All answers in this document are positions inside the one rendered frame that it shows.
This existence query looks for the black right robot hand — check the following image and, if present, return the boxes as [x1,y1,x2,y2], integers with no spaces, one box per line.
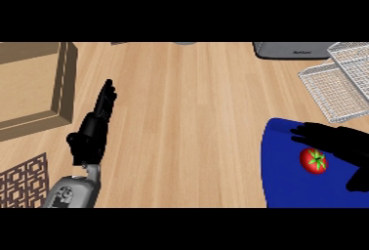
[288,121,369,193]

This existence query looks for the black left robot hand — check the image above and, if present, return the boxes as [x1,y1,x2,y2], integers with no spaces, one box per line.
[65,78,119,167]

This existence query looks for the red tomato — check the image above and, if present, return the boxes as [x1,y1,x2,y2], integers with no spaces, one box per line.
[299,147,330,175]

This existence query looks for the blue tray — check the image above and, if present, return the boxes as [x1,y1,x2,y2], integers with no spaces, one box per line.
[260,117,369,209]

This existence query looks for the wooden tray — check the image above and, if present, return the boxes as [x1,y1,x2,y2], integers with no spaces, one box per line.
[0,42,80,143]

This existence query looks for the brown patterned placemat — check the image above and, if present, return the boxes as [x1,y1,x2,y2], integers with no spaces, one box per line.
[0,151,51,209]

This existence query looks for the grey appliance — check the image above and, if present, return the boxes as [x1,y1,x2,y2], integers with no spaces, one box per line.
[253,42,340,61]

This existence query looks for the white wire tiered basket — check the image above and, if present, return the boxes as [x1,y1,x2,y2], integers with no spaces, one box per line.
[297,42,369,124]

